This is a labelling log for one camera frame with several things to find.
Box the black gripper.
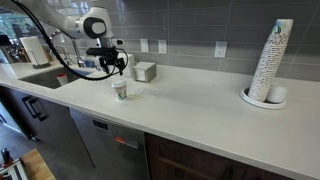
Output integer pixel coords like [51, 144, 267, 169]
[99, 47, 128, 76]

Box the white paper cup lid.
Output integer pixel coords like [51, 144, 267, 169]
[110, 79, 128, 89]

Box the printed paper cup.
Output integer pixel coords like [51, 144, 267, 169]
[112, 85, 128, 102]

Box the red rimmed cup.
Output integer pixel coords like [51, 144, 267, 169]
[55, 73, 69, 87]

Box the steel kitchen sink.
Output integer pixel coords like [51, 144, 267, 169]
[19, 66, 93, 90]

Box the round white cup tray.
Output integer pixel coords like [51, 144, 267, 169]
[239, 86, 288, 110]

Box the stack of folded paper towels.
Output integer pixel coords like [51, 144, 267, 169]
[123, 53, 136, 78]

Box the metal napkin holder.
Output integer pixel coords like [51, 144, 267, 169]
[132, 61, 158, 84]

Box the tall chrome faucet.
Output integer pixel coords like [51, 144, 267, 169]
[49, 30, 86, 68]

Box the clear plastic stirrer tray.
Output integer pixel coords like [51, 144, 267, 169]
[127, 84, 161, 103]

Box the small chrome tap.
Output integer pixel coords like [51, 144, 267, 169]
[54, 45, 73, 67]

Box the stainless steel dishwasher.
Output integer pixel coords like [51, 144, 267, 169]
[69, 108, 150, 180]

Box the paper towel roll on holder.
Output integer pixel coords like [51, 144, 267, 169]
[19, 35, 52, 69]

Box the dark grey cabinet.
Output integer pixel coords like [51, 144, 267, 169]
[0, 87, 96, 168]

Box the dark countertop appliance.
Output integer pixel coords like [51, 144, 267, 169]
[0, 33, 21, 64]

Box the brown wooden cabinet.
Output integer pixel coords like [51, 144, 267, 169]
[144, 132, 294, 180]

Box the light wooden stool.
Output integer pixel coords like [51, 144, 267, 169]
[19, 148, 57, 180]

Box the tall stack of paper cups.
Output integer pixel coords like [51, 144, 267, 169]
[248, 18, 294, 103]

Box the short stack of white lids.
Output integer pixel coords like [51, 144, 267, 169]
[265, 83, 289, 104]

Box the white wall outlet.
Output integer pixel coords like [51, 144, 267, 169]
[214, 40, 228, 59]
[139, 38, 150, 53]
[157, 39, 168, 55]

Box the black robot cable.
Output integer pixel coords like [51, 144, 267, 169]
[9, 0, 129, 82]

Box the black cabinet handle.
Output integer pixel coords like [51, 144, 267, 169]
[21, 95, 49, 122]

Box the white wire rack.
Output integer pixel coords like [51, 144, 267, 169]
[0, 159, 29, 180]

